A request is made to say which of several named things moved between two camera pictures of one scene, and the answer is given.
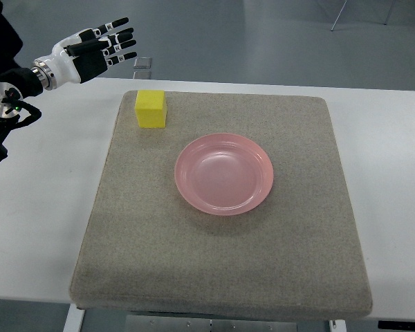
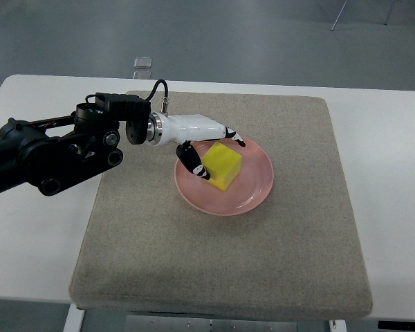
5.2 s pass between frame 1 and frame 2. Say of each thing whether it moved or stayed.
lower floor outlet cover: stayed
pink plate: stayed
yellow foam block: moved
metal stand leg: stayed
